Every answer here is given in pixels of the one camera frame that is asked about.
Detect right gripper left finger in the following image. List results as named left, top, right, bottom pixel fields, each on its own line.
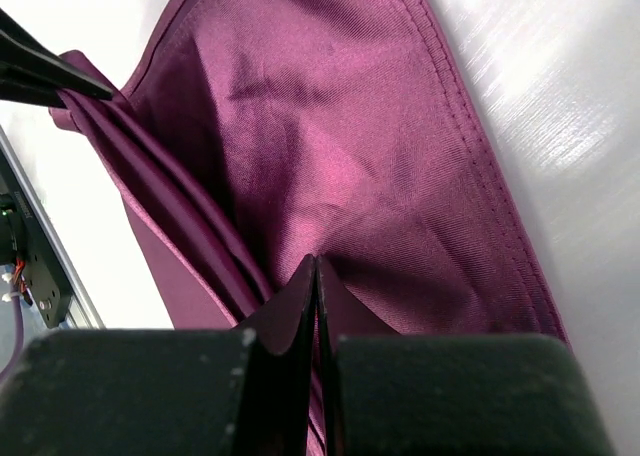
left=1, top=256, right=315, bottom=455

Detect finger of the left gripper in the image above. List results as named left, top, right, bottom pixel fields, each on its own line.
left=1, top=11, right=113, bottom=108

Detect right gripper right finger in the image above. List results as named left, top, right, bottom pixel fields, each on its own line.
left=316, top=258, right=614, bottom=455

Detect purple satin napkin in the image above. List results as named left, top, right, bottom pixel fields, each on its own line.
left=47, top=0, right=571, bottom=456

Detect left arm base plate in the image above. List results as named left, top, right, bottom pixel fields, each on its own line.
left=1, top=156, right=73, bottom=328

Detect front aluminium rail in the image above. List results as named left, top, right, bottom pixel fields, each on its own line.
left=1, top=134, right=105, bottom=329

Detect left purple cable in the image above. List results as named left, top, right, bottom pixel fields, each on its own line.
left=0, top=291, right=27, bottom=380

